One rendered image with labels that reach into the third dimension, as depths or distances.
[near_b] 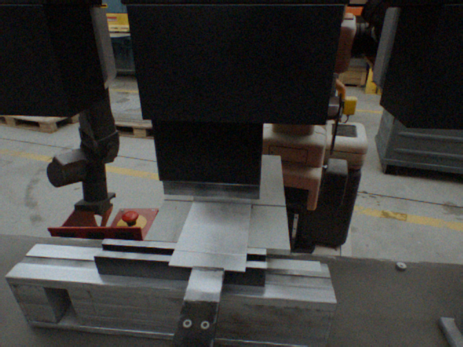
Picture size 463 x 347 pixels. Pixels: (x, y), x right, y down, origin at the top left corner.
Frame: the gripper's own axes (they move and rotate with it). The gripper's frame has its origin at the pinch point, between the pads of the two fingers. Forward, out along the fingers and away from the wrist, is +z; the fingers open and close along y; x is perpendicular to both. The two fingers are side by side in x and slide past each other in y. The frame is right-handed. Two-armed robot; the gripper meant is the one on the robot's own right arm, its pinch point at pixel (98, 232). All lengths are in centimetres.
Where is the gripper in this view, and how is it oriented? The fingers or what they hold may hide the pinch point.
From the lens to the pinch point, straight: 86.9
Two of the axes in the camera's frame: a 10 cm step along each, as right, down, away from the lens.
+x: 10.0, 0.1, 0.1
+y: 0.1, 2.3, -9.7
